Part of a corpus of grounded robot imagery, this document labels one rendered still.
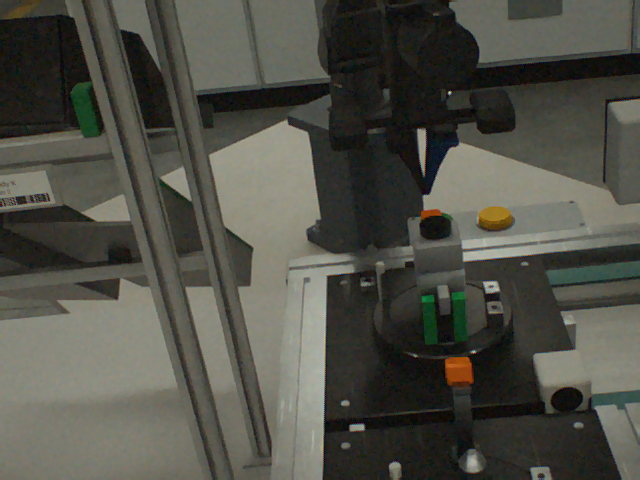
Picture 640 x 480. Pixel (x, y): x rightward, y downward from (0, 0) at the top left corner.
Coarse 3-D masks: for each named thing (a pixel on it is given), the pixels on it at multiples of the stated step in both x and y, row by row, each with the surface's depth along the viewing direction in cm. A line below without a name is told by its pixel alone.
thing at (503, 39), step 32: (480, 0) 367; (512, 0) 365; (544, 0) 364; (576, 0) 364; (608, 0) 363; (480, 32) 374; (512, 32) 373; (544, 32) 372; (576, 32) 371; (608, 32) 370; (480, 64) 384; (512, 64) 383; (544, 64) 383; (576, 64) 381; (608, 64) 380
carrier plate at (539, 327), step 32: (352, 288) 98; (512, 288) 94; (544, 288) 93; (352, 320) 93; (544, 320) 88; (352, 352) 88; (512, 352) 85; (544, 352) 84; (352, 384) 84; (384, 384) 83; (416, 384) 83; (480, 384) 82; (512, 384) 81; (352, 416) 80; (384, 416) 80; (416, 416) 80; (448, 416) 80; (480, 416) 80
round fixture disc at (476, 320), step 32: (416, 288) 93; (480, 288) 91; (416, 320) 88; (448, 320) 87; (480, 320) 87; (512, 320) 86; (384, 352) 87; (416, 352) 84; (448, 352) 83; (480, 352) 83
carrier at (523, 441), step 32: (512, 416) 77; (544, 416) 77; (576, 416) 76; (352, 448) 77; (384, 448) 76; (416, 448) 76; (448, 448) 75; (480, 448) 72; (512, 448) 74; (544, 448) 74; (576, 448) 73; (608, 448) 73
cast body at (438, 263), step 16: (416, 224) 85; (432, 224) 83; (448, 224) 83; (416, 240) 83; (432, 240) 82; (448, 240) 82; (416, 256) 82; (432, 256) 82; (448, 256) 82; (416, 272) 85; (432, 272) 83; (448, 272) 83; (432, 288) 83; (448, 288) 83; (464, 288) 83; (448, 304) 82
